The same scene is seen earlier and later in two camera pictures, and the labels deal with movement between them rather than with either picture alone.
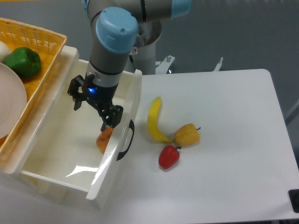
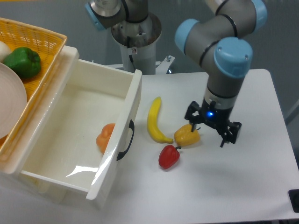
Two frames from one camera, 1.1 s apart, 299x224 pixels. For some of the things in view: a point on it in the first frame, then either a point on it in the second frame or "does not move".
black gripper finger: (111, 116) → (229, 132)
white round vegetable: (5, 51) does not move
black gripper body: (100, 95) → (214, 115)
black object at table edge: (294, 195) does not move
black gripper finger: (75, 91) → (194, 107)
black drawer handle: (131, 126) does not move
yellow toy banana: (153, 116) does not move
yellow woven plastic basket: (47, 45) does not move
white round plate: (13, 101) does not move
